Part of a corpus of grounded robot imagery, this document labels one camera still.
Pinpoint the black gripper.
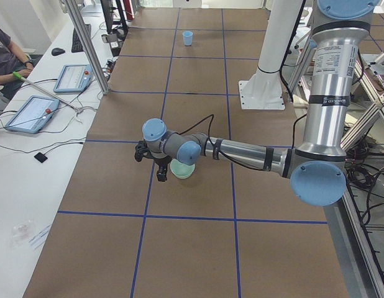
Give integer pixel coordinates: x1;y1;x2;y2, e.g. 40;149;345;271
154;156;172;182

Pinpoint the mint green bowl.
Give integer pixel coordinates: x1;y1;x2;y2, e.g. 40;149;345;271
170;159;195;179

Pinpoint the light blue plastic cup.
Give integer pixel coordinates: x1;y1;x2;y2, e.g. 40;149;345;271
182;30;193;47

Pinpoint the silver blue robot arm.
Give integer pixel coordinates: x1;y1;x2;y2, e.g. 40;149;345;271
135;1;377;206

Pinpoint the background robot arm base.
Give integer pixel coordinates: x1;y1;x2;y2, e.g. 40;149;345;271
373;50;384;75

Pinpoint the small black square pad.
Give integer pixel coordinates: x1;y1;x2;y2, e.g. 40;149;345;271
34;152;48;163

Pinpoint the far blue teach pendant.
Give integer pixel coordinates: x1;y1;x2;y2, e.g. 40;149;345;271
53;65;93;94

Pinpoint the blue teach pendant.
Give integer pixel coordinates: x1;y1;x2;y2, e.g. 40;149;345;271
53;65;93;94
4;96;60;134

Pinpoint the near blue teach pendant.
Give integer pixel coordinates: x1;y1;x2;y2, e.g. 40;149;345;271
4;96;60;134

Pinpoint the clear plastic bag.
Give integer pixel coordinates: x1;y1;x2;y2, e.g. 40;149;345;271
10;219;35;249

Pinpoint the black keyboard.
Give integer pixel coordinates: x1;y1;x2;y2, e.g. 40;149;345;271
71;24;91;53

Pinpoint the black computer mouse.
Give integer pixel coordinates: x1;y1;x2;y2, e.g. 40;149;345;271
51;47;66;56

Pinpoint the seated person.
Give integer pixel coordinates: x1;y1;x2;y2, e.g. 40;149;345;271
0;29;40;100

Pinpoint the white central pillar mount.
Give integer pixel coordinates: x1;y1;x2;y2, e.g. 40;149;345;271
239;0;304;111

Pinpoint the aluminium frame post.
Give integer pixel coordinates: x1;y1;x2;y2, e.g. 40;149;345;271
64;0;109;95

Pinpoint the metal rod green handle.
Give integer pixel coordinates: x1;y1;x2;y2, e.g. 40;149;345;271
12;71;83;114

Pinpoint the bundle of black cables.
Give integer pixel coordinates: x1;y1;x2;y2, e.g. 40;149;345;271
344;136;384;224

